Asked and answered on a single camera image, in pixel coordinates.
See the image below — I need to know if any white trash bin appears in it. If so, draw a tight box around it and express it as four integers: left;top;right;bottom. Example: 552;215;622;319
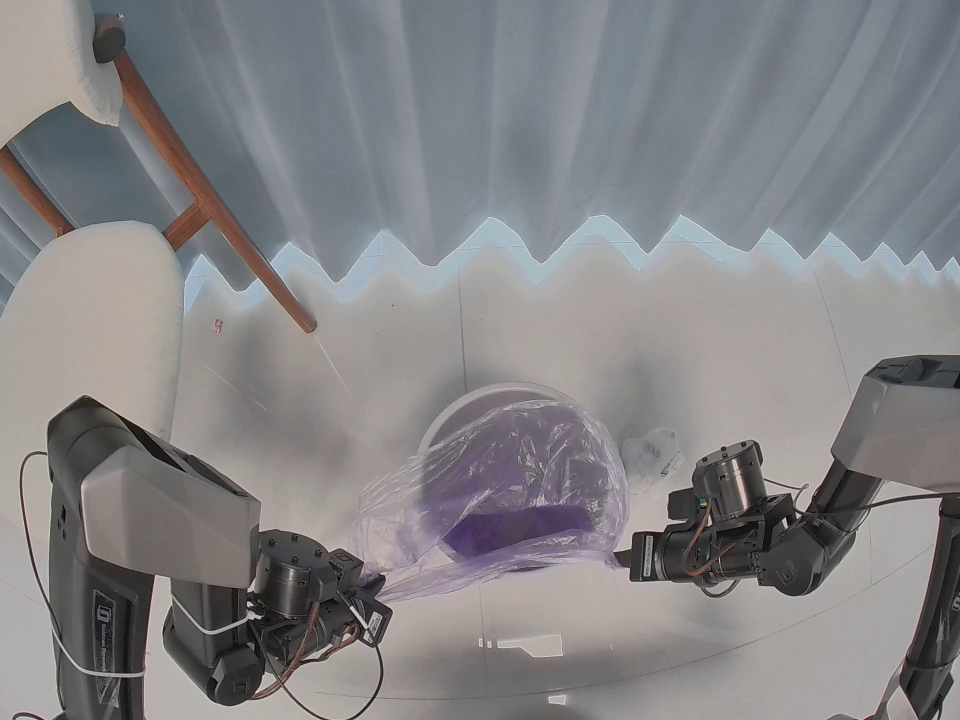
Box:
418;381;624;576

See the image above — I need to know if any black cable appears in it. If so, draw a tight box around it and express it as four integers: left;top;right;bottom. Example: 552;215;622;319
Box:
765;477;960;514
18;450;385;720

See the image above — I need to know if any white paper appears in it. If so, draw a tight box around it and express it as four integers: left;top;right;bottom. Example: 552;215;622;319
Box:
621;426;685;495

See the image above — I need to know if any white cushioned wooden chair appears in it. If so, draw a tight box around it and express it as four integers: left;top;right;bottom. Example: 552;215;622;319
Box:
0;0;318;546

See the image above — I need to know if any pale blue curtain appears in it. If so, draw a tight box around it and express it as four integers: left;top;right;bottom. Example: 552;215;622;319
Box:
0;0;960;306

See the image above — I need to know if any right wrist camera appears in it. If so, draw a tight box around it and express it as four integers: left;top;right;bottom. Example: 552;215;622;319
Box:
667;488;710;527

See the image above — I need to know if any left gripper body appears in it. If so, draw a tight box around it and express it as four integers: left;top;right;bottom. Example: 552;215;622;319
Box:
311;589;393;654

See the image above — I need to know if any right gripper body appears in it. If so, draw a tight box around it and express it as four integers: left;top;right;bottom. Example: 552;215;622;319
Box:
630;524;706;585

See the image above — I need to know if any purple plastic bag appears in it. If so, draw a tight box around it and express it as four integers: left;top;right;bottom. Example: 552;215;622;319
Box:
352;399;631;604

